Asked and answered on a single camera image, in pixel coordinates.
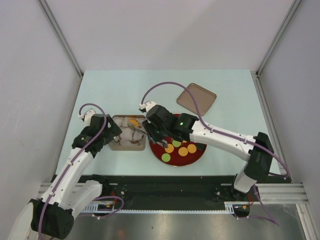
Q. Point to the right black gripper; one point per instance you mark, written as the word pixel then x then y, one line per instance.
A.
pixel 148 126

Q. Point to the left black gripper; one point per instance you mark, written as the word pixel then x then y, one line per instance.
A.
pixel 113 131

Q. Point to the orange round cookie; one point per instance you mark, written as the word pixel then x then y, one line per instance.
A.
pixel 191 148
pixel 182 151
pixel 169 149

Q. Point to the orange fish-shaped cookie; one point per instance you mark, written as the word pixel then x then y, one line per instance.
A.
pixel 134 122

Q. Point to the tan square tin box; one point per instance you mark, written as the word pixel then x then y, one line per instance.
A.
pixel 128 140

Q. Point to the tan square tin lid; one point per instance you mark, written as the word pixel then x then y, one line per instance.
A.
pixel 203 97

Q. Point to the metal tongs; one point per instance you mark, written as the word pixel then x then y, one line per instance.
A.
pixel 138 130

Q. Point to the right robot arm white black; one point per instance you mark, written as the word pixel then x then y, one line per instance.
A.
pixel 256 151

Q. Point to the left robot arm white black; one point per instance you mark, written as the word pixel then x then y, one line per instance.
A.
pixel 54 213

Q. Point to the green round cookie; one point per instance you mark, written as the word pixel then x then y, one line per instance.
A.
pixel 166 157
pixel 176 144

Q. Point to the round red lacquer tray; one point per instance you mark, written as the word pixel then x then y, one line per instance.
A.
pixel 176 159

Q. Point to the black round cookie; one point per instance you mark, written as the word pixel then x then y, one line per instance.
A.
pixel 200 146

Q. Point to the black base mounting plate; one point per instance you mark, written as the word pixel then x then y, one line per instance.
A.
pixel 167 204

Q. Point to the white cable duct left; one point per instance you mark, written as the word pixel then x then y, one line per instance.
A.
pixel 98 208

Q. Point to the white cable duct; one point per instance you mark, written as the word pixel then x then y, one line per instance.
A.
pixel 239 207
pixel 98 208

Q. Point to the white cable duct right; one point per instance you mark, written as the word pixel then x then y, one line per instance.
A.
pixel 239 207

